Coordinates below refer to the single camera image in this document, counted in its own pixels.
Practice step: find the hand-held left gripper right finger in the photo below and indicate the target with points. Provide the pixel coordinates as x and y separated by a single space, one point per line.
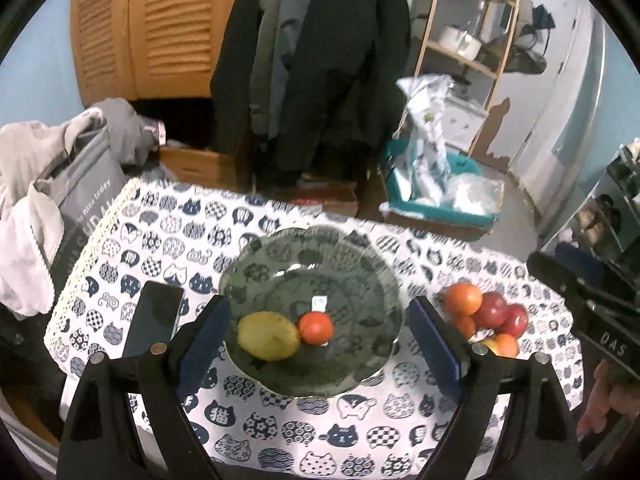
432 345

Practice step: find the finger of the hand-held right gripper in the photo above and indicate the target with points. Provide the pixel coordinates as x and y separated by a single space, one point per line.
552 272

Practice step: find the black hooded coat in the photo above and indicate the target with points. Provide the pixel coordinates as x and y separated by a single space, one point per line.
345 60

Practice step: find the small tangerine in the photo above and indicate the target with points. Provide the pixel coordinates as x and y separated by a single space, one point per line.
316 328
465 327

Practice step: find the grey tote bag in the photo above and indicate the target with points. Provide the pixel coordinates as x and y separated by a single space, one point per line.
85 180

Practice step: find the wooden shelf rack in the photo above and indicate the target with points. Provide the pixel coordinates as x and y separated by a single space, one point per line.
492 67

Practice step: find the cardboard box with red packets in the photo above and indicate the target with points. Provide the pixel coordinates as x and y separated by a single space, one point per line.
325 200

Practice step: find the white pot with lid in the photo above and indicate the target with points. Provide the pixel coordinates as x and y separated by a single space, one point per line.
457 39

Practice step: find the silver vertical pipe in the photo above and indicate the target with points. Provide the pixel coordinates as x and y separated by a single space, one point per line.
585 110

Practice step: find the cat-print tablecloth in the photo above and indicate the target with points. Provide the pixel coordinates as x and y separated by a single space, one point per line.
150 240

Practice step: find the red apple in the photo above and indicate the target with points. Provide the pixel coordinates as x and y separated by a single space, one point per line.
518 320
491 310

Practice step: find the person's right hand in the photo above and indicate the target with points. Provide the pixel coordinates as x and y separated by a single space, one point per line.
602 400

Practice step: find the group of shoes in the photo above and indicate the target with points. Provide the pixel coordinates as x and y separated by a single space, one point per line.
595 220

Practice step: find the large orange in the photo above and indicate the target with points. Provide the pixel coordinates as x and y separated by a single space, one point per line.
462 298
506 345

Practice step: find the dark cooking pot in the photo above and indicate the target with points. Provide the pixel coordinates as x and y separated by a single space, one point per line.
461 87

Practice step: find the metal shoe rack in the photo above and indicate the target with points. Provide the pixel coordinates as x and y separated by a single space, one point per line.
615 205

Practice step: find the beige fleece garment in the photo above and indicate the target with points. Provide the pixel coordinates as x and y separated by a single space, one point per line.
25 240

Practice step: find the white door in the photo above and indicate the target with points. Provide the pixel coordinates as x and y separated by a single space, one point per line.
545 100

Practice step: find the scalloped glass bowl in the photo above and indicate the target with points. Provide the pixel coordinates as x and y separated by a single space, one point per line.
300 270

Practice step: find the dark hanging bag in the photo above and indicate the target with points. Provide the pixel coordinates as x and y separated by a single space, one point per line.
520 55

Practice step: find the black smartphone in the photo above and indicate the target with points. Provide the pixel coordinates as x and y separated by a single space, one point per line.
152 317

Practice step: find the white drawer cabinet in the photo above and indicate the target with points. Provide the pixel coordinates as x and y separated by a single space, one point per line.
462 120

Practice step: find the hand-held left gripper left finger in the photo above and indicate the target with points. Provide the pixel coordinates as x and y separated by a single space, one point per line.
207 340

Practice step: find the teal box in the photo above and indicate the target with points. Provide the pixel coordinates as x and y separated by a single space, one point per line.
400 205

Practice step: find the wooden louvered wardrobe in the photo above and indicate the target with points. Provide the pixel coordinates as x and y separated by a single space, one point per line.
150 25

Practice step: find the brown cardboard box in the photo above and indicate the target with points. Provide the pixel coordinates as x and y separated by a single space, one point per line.
425 227

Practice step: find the clear plastic bag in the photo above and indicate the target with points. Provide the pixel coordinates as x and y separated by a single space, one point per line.
472 195

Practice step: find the grey jacket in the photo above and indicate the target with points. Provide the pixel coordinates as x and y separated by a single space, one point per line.
272 60

